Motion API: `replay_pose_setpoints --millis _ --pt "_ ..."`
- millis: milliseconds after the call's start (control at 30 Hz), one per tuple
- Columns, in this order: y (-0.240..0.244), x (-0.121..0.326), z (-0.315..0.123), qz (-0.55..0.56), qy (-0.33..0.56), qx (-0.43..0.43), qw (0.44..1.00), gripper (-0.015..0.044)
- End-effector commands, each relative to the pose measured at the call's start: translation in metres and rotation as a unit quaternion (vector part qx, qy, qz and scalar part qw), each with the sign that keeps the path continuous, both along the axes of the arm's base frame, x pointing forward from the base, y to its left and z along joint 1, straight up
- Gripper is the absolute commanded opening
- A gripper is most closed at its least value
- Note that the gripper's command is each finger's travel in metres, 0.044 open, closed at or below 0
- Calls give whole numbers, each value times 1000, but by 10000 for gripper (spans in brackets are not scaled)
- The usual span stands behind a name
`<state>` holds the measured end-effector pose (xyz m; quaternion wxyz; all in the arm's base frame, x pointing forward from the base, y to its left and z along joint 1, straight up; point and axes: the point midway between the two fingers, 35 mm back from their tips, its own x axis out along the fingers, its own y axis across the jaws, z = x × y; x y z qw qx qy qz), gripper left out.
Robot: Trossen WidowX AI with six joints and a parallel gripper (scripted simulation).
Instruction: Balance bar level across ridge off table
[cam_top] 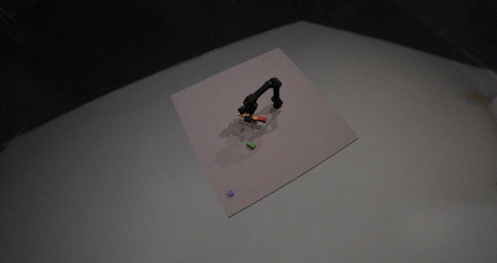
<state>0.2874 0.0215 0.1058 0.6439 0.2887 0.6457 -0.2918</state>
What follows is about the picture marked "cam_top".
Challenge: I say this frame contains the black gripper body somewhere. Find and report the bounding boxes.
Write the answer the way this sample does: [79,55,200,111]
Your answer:
[244,103,258,123]

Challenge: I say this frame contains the orange bar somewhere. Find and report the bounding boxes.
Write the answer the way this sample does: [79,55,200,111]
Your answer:
[238,113,267,123]

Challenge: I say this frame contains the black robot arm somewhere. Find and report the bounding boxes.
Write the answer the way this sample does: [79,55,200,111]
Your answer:
[238,78,283,115]

